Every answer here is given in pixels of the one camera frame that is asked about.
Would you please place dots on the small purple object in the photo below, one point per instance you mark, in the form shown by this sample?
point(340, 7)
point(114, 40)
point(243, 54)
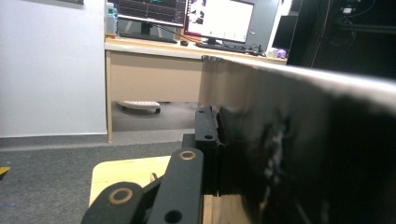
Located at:
point(280, 53)

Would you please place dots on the magazine with portrait cover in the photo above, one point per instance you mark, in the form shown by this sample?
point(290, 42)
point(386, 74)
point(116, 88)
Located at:
point(311, 124)

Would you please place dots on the white partition panel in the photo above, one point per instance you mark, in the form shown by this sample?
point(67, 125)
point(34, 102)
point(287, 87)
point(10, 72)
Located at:
point(53, 68)

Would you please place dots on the clear plastic bottle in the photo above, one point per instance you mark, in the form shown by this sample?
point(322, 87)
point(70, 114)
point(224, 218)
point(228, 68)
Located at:
point(111, 20)

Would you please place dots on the monitor with dark screen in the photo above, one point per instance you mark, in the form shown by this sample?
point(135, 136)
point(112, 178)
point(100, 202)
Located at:
point(152, 11)

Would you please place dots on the monitor with white screen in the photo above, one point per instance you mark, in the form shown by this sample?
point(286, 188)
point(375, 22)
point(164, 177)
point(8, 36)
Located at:
point(221, 20)

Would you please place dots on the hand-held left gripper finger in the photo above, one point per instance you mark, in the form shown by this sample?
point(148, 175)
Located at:
point(207, 133)

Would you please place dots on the beige wooden office desk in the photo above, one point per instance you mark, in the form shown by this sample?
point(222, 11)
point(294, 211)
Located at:
point(149, 74)

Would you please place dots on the small black side monitor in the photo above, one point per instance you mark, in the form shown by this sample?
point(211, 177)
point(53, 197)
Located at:
point(285, 32)

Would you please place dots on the black keyboard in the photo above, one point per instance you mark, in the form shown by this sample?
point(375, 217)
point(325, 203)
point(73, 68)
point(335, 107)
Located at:
point(221, 47)

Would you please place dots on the black computer mouse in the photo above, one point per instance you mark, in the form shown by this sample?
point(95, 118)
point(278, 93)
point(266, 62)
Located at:
point(184, 43)

